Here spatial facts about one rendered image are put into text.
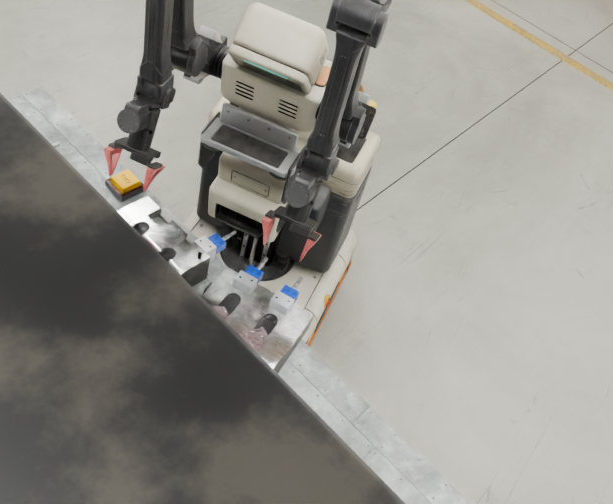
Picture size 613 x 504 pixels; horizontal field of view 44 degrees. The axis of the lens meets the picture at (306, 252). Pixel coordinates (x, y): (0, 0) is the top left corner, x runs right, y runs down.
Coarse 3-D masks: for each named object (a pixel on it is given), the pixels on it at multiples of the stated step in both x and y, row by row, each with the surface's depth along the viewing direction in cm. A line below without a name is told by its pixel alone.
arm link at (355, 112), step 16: (352, 0) 143; (368, 0) 146; (384, 0) 146; (336, 16) 145; (352, 16) 144; (368, 16) 143; (368, 32) 145; (368, 48) 160; (352, 96) 170; (352, 112) 174; (352, 128) 177; (352, 144) 181
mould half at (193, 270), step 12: (132, 204) 197; (144, 204) 198; (156, 204) 199; (132, 216) 194; (144, 216) 195; (156, 228) 193; (168, 228) 194; (180, 228) 195; (156, 240) 191; (168, 240) 192; (180, 252) 190; (192, 252) 191; (204, 252) 191; (180, 264) 187; (192, 264) 188; (204, 264) 191; (192, 276) 191; (204, 276) 196
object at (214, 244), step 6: (216, 234) 203; (228, 234) 205; (234, 234) 206; (198, 240) 198; (204, 240) 199; (210, 240) 201; (216, 240) 201; (222, 240) 202; (204, 246) 197; (210, 246) 198; (216, 246) 200; (222, 246) 201; (210, 252) 198; (216, 252) 201; (210, 258) 200
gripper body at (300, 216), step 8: (280, 208) 181; (288, 208) 178; (296, 208) 176; (304, 208) 176; (272, 216) 178; (280, 216) 177; (288, 216) 177; (296, 216) 177; (304, 216) 177; (296, 224) 177; (304, 224) 177; (312, 224) 179
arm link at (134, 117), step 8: (136, 88) 178; (168, 88) 177; (136, 96) 179; (144, 96) 180; (168, 96) 177; (128, 104) 172; (136, 104) 172; (144, 104) 174; (152, 104) 176; (160, 104) 179; (168, 104) 180; (120, 112) 172; (128, 112) 172; (136, 112) 171; (144, 112) 175; (120, 120) 173; (128, 120) 172; (136, 120) 172; (144, 120) 174; (120, 128) 174; (128, 128) 173; (136, 128) 173; (144, 128) 177
